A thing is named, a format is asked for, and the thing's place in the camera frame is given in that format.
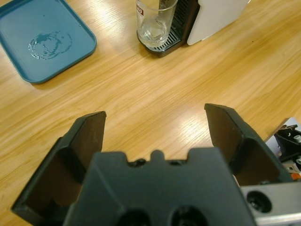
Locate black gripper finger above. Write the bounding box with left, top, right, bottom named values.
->
left=204, top=103, right=293, bottom=186
left=11, top=111, right=107, bottom=223

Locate clear drinking glass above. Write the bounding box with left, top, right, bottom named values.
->
left=135, top=0, right=179, bottom=47

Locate teal plastic tray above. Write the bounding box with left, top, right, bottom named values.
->
left=0, top=0, right=98, bottom=84

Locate white capsule coffee machine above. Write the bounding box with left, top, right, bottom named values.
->
left=138, top=0, right=251, bottom=58

